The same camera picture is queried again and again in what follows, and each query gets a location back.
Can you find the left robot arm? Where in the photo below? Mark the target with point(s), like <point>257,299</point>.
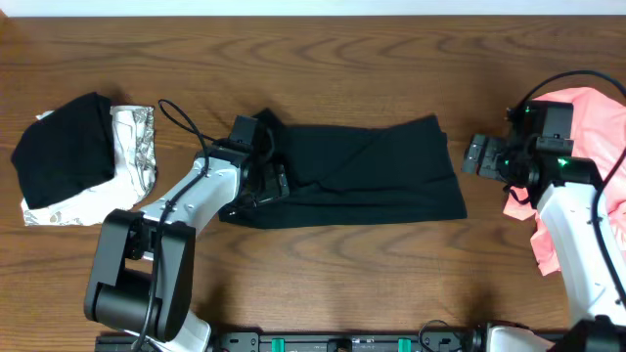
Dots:
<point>141,280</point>

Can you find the white patterned folded garment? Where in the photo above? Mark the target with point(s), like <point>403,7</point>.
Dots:
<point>135,175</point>

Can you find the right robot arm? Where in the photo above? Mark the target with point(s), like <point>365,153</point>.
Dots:
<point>567,193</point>

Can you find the folded black garment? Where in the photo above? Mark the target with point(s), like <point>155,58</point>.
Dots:
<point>67,152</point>

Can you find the black t-shirt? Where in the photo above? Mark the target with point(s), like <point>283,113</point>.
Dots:
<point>341,175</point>

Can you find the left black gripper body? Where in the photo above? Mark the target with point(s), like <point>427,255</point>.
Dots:
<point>266,186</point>

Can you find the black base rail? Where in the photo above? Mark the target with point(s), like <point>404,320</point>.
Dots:
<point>255,342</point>

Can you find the pink t-shirt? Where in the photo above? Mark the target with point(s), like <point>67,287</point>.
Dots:
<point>598,131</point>

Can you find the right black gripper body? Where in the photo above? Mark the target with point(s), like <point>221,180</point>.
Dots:
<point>490,163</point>

